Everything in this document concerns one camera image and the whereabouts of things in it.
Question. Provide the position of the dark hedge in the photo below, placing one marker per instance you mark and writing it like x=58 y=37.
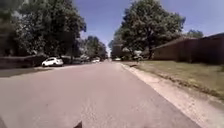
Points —
x=20 y=62

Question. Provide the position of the white car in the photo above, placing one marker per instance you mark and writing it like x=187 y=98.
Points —
x=52 y=62

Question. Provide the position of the row of trees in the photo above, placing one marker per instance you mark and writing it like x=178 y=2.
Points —
x=50 y=26

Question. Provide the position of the large leafy tree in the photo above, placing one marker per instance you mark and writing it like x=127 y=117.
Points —
x=146 y=23

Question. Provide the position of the grass verge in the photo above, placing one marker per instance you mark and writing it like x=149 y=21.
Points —
x=186 y=74

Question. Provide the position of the brown brick building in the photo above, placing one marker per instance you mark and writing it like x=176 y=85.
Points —
x=193 y=50

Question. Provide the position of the grey asphalt road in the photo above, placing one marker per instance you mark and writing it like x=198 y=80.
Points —
x=83 y=93

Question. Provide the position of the robot's own part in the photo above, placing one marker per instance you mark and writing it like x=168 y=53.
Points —
x=78 y=126

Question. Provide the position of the pale concrete roadside strip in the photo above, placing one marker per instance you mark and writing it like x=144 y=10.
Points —
x=173 y=96

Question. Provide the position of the pale car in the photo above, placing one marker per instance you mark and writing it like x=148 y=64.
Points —
x=96 y=60

